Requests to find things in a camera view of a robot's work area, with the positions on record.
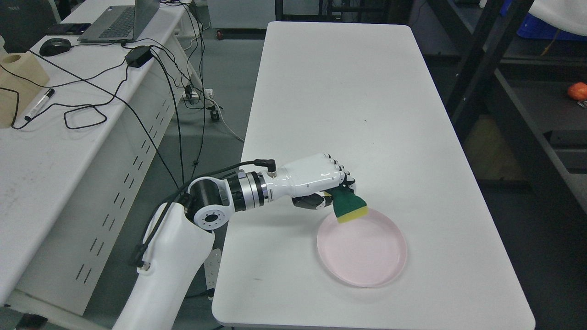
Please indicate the white perforated desk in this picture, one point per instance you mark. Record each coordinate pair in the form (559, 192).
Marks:
(69, 178)

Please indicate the black power adapter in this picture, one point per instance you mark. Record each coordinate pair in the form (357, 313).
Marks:
(138, 56)

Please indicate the green yellow sponge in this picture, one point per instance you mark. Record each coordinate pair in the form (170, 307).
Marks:
(347, 205)

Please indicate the grey laptop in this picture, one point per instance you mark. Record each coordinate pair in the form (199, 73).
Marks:
(121, 22)

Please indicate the black computer mouse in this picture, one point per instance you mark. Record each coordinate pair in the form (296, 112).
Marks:
(55, 46)

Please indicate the white power strip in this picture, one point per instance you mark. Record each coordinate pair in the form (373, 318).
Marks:
(192, 95)

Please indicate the orange round object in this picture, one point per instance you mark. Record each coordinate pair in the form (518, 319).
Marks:
(577, 91)

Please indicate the pink round plate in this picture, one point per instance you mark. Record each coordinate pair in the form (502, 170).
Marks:
(366, 252)

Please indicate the blue plastic bin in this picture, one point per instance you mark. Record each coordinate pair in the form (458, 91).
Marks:
(534, 28)

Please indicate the beige wooden block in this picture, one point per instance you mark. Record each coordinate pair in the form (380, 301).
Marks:
(23, 75)

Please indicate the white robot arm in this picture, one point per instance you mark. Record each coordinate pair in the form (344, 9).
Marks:
(179, 238)

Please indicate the black white marker pen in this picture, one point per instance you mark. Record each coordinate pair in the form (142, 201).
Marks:
(39, 105)

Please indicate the white folding table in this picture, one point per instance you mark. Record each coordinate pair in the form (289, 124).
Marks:
(363, 94)

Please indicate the black metal shelf rack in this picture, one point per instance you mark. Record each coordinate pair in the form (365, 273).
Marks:
(524, 89)

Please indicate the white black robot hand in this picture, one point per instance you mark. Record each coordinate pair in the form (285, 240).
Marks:
(306, 181)

